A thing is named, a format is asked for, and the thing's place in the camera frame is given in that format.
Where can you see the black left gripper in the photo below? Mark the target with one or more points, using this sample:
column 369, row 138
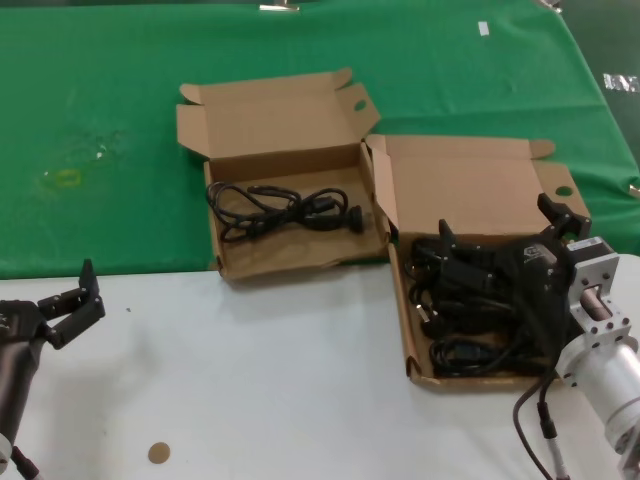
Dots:
column 15, row 370

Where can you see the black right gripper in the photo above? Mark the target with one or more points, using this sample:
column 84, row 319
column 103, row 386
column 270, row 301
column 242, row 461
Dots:
column 540, row 290

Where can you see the cardboard box with oval hole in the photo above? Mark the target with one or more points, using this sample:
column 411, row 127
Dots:
column 290, row 150

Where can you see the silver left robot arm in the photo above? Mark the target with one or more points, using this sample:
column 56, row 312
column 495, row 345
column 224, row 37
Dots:
column 3, row 445

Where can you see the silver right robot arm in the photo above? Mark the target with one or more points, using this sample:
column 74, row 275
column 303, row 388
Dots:
column 615, row 370

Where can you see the cardboard box with round hole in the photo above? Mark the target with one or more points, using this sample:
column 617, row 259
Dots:
column 460, row 185

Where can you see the metal cloth clip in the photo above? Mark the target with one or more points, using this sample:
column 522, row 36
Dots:
column 635, row 189
column 279, row 6
column 550, row 4

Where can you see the round brown sticker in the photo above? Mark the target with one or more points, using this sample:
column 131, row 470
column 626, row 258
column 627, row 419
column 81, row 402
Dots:
column 159, row 453

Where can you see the white tape piece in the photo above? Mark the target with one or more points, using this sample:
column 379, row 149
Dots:
column 482, row 28

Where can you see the green table cloth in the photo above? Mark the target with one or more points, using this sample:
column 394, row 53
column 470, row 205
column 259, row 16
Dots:
column 100, row 75

